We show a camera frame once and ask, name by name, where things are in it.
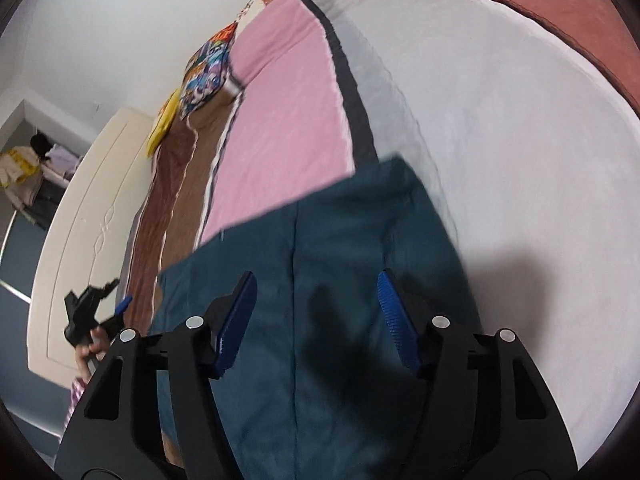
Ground yellow plush cushion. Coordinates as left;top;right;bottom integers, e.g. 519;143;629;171
146;90;181;157

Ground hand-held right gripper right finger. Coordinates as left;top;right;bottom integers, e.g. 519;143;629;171
376;270;578;480

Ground beige yellow garment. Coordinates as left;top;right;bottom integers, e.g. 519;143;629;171
0;146;43;208

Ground lilac garment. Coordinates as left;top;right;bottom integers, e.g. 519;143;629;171
44;143;85;181

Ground colourful cartoon print cushion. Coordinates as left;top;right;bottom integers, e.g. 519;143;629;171
179;21;247;122

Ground teal quilted jacket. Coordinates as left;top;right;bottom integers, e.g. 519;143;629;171
149;154;482;480

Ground cream headboard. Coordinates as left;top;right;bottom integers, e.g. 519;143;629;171
27;106;157;392

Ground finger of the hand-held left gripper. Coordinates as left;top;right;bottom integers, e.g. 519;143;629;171
102;294;134;334

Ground person's left hand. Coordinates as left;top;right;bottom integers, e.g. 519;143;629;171
75;326;115;377

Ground person's left forearm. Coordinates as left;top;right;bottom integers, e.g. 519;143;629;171
69;374;93;415

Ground rust red bedspread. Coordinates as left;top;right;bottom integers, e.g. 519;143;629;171
395;0;640;126

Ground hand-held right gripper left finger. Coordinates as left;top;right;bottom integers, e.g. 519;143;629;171
54;271;259;480

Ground striped pink brown blanket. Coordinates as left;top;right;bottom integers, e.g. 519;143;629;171
117;0;640;480

